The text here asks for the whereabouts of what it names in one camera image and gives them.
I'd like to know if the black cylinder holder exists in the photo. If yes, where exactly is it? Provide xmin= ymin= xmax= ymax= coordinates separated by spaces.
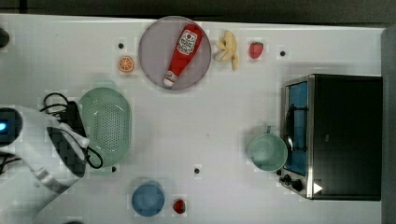
xmin=0 ymin=28 xmax=9 ymax=48

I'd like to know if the green oval strainer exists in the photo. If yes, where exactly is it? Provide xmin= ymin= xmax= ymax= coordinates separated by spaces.
xmin=78 ymin=83 xmax=133 ymax=168

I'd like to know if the red plush ketchup bottle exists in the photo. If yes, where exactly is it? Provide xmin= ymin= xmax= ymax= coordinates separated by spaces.
xmin=163 ymin=23 xmax=203 ymax=88

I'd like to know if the blue cup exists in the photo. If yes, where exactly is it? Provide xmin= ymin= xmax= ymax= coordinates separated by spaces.
xmin=131 ymin=181 xmax=165 ymax=217

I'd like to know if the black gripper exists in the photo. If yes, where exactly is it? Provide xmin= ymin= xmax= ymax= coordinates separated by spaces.
xmin=60 ymin=101 xmax=87 ymax=137

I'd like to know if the orange slice toy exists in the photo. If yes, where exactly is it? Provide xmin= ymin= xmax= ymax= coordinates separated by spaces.
xmin=118 ymin=56 xmax=134 ymax=73

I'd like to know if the green mug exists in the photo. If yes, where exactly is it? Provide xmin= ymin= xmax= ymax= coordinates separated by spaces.
xmin=247 ymin=126 xmax=288 ymax=172

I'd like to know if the black toaster oven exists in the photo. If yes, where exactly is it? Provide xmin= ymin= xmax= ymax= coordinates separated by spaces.
xmin=276 ymin=74 xmax=383 ymax=201

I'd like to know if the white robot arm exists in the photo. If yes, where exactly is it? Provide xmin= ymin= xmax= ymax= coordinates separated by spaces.
xmin=1 ymin=105 xmax=90 ymax=224

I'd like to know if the peeled banana toy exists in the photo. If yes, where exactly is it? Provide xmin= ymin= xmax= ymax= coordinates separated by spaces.
xmin=215 ymin=30 xmax=238 ymax=71

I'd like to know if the small red strawberry toy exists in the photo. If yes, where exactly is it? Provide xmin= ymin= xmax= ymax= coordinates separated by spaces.
xmin=173 ymin=200 xmax=186 ymax=214

